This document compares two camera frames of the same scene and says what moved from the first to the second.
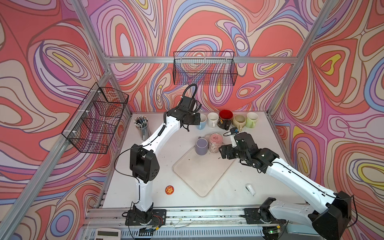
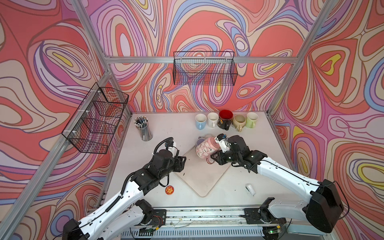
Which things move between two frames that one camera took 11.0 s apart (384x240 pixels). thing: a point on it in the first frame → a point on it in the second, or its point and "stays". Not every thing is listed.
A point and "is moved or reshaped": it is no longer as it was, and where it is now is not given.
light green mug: (251, 119) stays
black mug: (225, 119) stays
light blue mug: (203, 120) stays
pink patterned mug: (215, 142) is moved or reshaped
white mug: (212, 119) stays
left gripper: (197, 119) → (178, 163)
